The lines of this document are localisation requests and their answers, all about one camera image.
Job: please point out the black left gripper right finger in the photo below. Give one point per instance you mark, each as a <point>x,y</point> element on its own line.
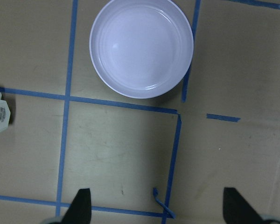
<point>236,210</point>

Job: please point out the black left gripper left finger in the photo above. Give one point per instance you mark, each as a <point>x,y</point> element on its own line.
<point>79,211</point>

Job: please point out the lavender round plate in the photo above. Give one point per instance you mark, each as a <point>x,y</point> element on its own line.
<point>141,48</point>

